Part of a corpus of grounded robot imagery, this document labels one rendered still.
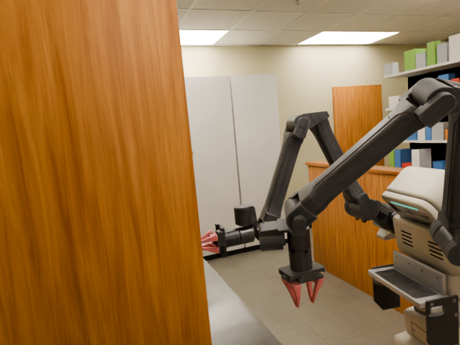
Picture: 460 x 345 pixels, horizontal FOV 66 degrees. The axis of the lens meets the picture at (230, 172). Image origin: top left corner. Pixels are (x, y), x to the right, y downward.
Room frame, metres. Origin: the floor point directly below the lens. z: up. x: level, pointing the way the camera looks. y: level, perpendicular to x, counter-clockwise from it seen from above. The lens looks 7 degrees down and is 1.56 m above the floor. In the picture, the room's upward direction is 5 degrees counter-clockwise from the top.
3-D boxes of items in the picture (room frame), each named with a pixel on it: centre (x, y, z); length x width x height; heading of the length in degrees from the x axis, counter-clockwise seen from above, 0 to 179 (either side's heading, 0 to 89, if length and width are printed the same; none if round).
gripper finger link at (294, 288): (0.87, -0.15, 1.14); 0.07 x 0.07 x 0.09; 20
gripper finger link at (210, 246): (1.12, 0.09, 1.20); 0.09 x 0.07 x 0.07; 110
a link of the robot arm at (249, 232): (1.16, -0.03, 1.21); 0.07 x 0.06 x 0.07; 110
